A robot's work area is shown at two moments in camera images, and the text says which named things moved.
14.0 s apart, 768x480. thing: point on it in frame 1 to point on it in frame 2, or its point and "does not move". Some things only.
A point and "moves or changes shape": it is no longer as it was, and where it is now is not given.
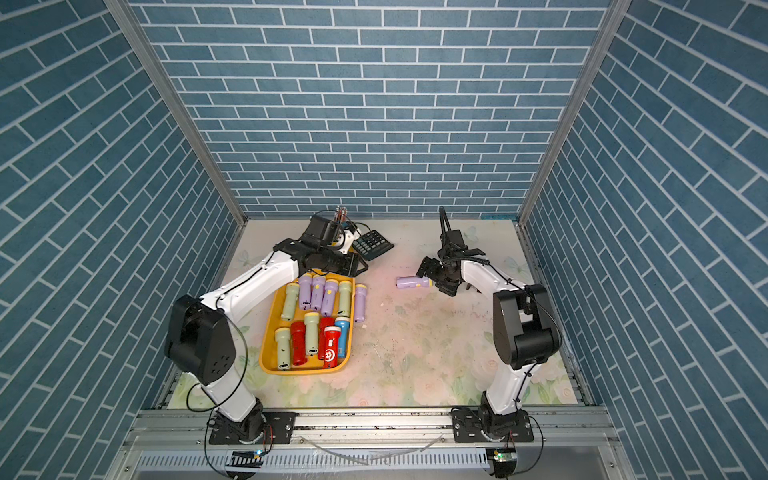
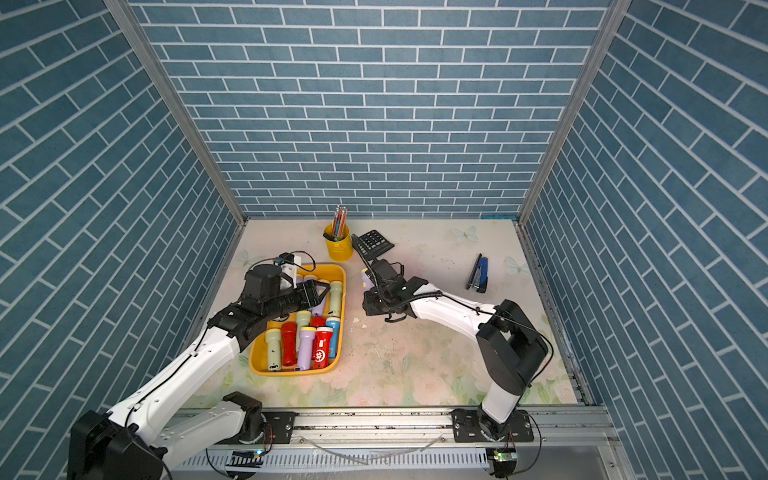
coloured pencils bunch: (341, 213) does not move
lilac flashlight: (414, 282) moves or changes shape
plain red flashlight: (298, 330) moves or changes shape
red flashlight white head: (331, 346) moves or changes shape
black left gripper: (350, 267) to (308, 301)
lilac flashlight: (360, 303) to (366, 282)
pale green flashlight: (311, 321) to (303, 318)
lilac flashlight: (331, 287) to (319, 311)
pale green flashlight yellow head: (345, 298) moves or changes shape
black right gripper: (449, 289) to (369, 307)
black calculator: (372, 244) does not move
